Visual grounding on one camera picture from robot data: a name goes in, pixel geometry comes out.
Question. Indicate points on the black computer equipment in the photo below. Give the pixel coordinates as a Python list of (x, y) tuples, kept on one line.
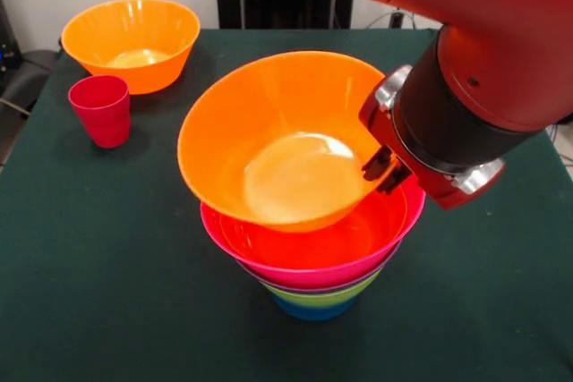
[(9, 42)]

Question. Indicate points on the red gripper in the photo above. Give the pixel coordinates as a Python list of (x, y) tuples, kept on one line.
[(403, 145)]

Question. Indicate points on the orange shallow bowl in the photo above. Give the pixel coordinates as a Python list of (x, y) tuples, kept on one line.
[(336, 243)]

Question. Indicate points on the grey office chair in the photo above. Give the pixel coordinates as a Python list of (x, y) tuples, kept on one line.
[(31, 78)]

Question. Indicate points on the red cup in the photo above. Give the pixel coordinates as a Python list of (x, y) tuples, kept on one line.
[(105, 122)]

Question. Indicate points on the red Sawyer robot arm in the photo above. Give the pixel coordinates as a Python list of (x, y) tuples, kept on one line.
[(470, 42)]

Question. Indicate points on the large green bowl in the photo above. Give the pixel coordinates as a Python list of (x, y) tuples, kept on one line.
[(313, 299)]

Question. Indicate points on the yellow-orange large bowl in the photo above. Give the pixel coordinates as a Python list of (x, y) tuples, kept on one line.
[(134, 73), (250, 131)]

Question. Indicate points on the blue bowl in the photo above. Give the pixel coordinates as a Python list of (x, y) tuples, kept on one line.
[(313, 312)]

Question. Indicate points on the dark green tablecloth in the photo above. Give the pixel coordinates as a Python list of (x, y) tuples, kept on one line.
[(134, 310)]

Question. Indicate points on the pink large bowl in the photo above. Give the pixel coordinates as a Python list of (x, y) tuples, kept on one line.
[(313, 277)]

